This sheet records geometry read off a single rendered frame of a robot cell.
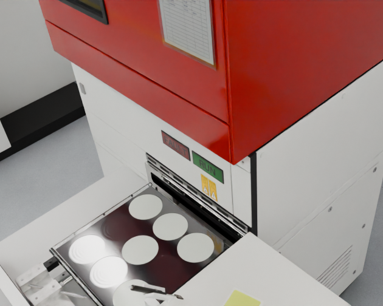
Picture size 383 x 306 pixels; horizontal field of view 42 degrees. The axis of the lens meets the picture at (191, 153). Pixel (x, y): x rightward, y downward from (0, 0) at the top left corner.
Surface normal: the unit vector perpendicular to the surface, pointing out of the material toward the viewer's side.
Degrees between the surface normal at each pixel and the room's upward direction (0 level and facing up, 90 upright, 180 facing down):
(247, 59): 90
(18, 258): 0
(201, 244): 0
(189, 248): 0
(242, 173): 90
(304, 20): 90
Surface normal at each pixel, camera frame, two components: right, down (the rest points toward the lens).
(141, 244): -0.09, -0.76
